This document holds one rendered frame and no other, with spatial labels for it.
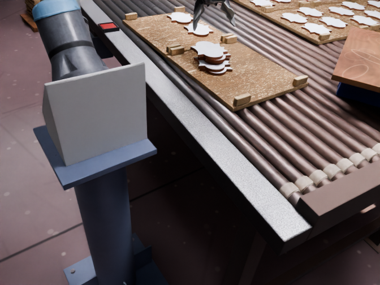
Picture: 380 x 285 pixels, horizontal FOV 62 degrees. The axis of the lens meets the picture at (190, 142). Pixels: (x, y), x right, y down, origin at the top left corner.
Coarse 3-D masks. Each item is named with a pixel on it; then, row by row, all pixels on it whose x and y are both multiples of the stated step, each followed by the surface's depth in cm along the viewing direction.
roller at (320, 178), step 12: (252, 120) 97; (264, 132) 93; (276, 144) 90; (288, 144) 89; (288, 156) 86; (300, 156) 85; (300, 168) 83; (312, 168) 82; (312, 180) 80; (324, 180) 79
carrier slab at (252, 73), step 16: (224, 48) 132; (240, 48) 133; (176, 64) 119; (192, 64) 119; (240, 64) 121; (256, 64) 122; (272, 64) 123; (208, 80) 110; (224, 80) 111; (240, 80) 112; (256, 80) 113; (272, 80) 113; (288, 80) 114; (224, 96) 103; (256, 96) 104; (272, 96) 106
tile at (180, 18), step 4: (176, 12) 158; (180, 12) 159; (168, 16) 155; (172, 16) 154; (176, 16) 154; (180, 16) 154; (184, 16) 155; (188, 16) 155; (172, 20) 150; (176, 20) 150; (180, 20) 150; (184, 20) 150; (188, 20) 151; (192, 20) 153; (184, 24) 150
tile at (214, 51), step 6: (198, 42) 120; (204, 42) 120; (210, 42) 121; (192, 48) 117; (198, 48) 116; (204, 48) 116; (210, 48) 117; (216, 48) 117; (198, 54) 112; (204, 54) 113; (210, 54) 113; (216, 54) 113; (222, 54) 113
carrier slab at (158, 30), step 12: (132, 24) 146; (144, 24) 147; (156, 24) 148; (168, 24) 148; (180, 24) 150; (204, 24) 151; (144, 36) 136; (156, 36) 137; (168, 36) 138; (180, 36) 139; (192, 36) 139; (216, 36) 141; (156, 48) 129
